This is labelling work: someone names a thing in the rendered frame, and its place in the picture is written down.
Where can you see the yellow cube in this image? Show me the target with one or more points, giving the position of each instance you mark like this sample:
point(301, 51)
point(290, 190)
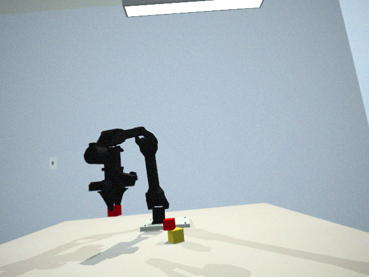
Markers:
point(176, 236)

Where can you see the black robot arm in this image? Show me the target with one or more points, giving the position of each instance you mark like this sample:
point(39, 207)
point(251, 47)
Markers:
point(103, 152)

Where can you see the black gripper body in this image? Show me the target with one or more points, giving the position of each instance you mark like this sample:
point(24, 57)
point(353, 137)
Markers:
point(107, 183)

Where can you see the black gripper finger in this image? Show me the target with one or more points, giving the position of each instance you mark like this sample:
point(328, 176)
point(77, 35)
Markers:
point(118, 196)
point(108, 197)

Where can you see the red cube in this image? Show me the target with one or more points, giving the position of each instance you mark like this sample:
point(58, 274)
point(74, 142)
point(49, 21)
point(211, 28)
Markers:
point(169, 224)
point(116, 211)

